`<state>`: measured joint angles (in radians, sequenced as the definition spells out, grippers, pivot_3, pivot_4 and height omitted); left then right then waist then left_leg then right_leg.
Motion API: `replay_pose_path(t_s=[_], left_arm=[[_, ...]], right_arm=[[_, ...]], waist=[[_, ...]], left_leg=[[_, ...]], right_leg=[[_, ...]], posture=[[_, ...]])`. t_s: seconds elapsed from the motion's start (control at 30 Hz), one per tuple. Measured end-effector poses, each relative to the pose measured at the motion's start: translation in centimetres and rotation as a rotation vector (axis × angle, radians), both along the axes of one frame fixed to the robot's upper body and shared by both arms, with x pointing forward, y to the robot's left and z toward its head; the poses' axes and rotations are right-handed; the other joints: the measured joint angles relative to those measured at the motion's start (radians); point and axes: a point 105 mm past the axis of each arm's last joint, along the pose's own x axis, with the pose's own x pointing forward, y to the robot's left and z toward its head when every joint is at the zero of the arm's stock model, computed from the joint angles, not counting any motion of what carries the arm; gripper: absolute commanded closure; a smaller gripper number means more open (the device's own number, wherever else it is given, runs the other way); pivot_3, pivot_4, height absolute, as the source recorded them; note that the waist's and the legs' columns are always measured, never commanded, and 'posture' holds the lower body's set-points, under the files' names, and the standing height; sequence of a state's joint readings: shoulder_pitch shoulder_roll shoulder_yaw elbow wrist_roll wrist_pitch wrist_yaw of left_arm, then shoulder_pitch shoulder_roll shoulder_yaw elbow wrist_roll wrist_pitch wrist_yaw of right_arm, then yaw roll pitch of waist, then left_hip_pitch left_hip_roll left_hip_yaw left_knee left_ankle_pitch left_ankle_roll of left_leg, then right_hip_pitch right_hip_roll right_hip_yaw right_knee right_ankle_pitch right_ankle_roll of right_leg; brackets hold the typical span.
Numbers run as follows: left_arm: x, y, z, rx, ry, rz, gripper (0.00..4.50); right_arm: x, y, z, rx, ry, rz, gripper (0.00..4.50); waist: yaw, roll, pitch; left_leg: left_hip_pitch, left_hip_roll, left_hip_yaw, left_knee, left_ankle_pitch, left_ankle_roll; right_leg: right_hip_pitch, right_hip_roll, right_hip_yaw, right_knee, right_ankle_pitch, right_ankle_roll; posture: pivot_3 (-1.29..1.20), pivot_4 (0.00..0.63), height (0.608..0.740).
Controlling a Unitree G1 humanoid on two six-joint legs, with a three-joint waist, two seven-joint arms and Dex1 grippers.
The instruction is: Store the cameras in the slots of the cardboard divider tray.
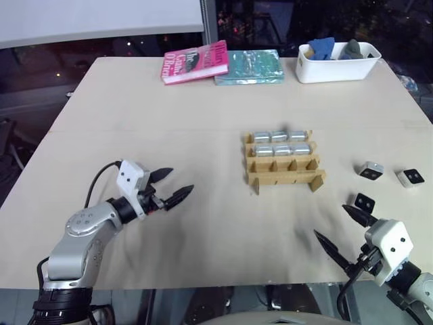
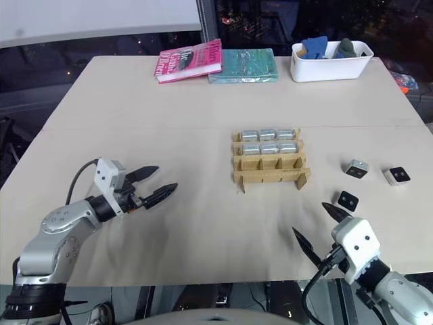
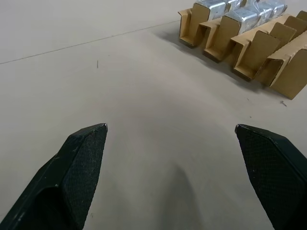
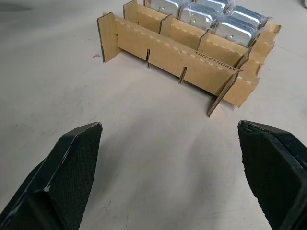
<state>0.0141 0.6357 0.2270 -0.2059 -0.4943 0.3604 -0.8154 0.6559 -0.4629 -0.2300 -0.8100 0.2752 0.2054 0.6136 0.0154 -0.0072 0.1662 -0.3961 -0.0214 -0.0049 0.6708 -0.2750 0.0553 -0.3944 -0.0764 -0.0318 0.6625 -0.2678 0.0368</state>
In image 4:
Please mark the cardboard divider tray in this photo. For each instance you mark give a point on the cardboard divider tray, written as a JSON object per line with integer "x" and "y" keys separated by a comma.
{"x": 168, "y": 54}

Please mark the plastic-wrapped silver metal part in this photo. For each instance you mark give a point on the plastic-wrapped silver metal part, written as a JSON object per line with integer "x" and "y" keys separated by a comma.
{"x": 249, "y": 15}
{"x": 233, "y": 32}
{"x": 212, "y": 3}
{"x": 163, "y": 7}
{"x": 195, "y": 15}

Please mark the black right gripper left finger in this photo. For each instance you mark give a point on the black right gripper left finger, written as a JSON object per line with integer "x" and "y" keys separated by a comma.
{"x": 60, "y": 182}

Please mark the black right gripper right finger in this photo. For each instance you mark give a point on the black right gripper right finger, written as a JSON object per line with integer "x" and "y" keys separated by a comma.
{"x": 275, "y": 172}

